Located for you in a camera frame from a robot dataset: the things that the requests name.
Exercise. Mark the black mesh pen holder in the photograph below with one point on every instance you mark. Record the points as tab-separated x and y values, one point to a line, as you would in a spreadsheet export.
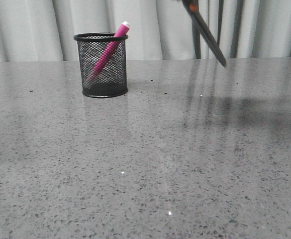
112	81

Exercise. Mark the magenta marker pen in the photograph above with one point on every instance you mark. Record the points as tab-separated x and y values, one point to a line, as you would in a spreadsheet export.
109	51

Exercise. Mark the grey curtain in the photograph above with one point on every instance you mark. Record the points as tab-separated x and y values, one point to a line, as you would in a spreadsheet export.
43	30

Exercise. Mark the grey orange scissors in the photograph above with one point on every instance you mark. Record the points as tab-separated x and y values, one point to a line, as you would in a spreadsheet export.
192	9

